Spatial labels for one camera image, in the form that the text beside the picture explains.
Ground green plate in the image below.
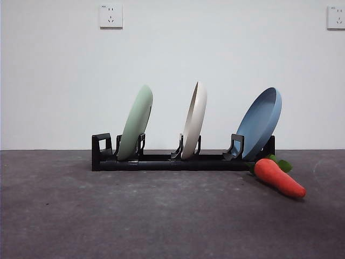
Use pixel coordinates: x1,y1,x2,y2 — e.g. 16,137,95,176
117,84,154,161

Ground orange carrot with green leaves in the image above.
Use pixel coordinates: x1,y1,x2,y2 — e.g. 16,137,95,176
246,154,307,200

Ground beige plate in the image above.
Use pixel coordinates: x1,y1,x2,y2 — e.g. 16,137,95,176
181,80,208,160

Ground black plate rack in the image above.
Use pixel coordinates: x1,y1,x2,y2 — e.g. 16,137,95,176
91,132,276,172

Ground blue plate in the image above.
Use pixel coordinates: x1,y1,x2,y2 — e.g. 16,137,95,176
235,87,283,160

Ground white wall socket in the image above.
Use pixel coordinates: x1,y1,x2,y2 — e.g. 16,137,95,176
100,4,123,30
327,5,345,30

